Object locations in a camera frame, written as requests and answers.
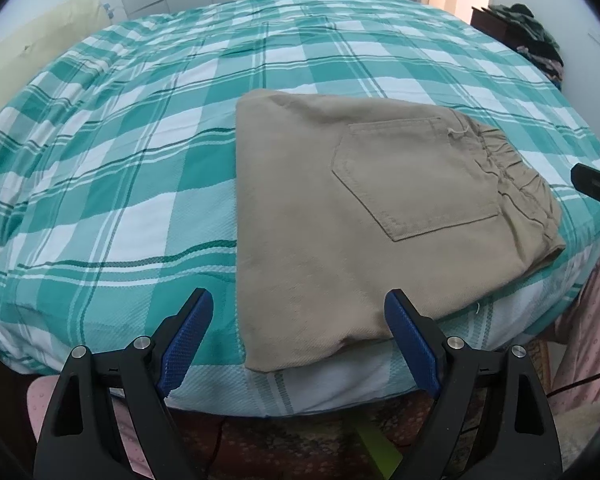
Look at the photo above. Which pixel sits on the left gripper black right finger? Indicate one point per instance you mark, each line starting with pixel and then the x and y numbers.
pixel 489 417

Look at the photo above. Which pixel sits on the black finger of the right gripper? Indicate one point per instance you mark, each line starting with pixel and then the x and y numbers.
pixel 586 180

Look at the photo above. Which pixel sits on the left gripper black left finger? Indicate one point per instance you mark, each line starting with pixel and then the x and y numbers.
pixel 80 437

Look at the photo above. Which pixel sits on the beige khaki pants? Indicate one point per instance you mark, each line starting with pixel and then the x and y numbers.
pixel 340 200

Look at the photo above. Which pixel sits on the pink patterned pajama legs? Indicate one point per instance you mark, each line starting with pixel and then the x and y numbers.
pixel 578 329

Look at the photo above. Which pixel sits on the dark clothes pile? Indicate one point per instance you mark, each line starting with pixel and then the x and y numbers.
pixel 533 41

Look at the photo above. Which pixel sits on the yellow green paper piece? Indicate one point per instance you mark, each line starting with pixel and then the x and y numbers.
pixel 384 455

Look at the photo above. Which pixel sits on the dark wooden side table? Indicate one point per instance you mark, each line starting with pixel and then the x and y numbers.
pixel 494 27

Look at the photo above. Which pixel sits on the dark patterned rug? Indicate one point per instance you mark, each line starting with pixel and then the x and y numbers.
pixel 323 446

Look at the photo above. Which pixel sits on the teal white plaid bedsheet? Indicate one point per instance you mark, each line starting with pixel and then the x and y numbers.
pixel 117 183

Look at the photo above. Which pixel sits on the cream padded headboard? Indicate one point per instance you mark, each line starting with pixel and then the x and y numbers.
pixel 31 47

